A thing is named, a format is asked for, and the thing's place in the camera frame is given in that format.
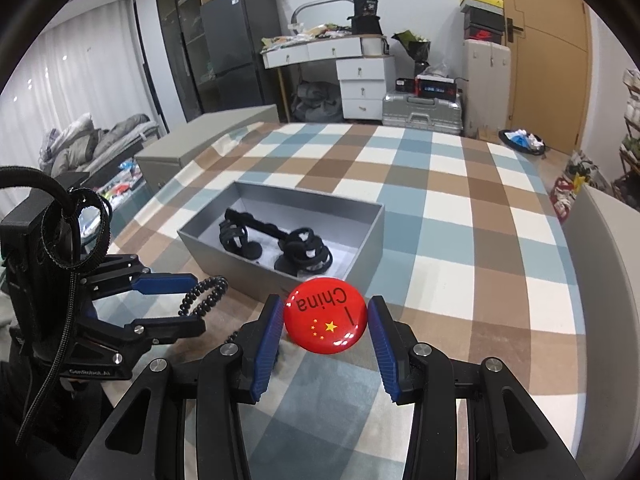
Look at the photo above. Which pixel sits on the grey cardboard box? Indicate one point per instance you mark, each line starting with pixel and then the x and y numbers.
pixel 328 237

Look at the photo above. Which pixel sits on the black gift bag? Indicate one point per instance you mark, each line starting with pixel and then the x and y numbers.
pixel 365 20

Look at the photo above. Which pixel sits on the plaid bed cover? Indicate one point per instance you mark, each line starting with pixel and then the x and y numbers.
pixel 474 260

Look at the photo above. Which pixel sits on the black refrigerator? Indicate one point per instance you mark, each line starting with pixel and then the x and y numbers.
pixel 234 30

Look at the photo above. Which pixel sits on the black red shoe box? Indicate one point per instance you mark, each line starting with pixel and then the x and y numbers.
pixel 435 87

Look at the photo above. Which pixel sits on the white upright suitcase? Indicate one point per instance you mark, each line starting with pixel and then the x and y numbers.
pixel 486 79

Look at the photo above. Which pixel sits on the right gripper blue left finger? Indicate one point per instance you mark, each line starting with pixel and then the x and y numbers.
pixel 259 342

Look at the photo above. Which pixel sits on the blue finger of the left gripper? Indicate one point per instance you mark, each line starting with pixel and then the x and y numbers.
pixel 168 329
pixel 163 283

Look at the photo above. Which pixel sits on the red China badge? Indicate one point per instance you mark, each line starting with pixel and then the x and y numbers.
pixel 325 315

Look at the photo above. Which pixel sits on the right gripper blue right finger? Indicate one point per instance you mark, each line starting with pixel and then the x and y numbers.
pixel 391 352

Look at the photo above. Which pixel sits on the white dressing desk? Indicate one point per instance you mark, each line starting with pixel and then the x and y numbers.
pixel 365 69

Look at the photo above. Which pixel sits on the silver aluminium suitcase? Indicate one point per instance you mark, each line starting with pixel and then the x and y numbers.
pixel 403 110

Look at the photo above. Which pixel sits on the black flower bouquet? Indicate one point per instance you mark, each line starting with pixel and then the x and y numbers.
pixel 416 47

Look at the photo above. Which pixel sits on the stacked shoe boxes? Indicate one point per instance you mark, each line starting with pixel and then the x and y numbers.
pixel 483 20

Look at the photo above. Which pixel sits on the black basket with items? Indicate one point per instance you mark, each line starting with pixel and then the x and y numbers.
pixel 523 142

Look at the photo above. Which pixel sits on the wooden door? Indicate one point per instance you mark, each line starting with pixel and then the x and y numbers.
pixel 550 45

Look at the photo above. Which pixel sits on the grey left nightstand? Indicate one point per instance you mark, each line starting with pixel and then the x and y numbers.
pixel 161 160

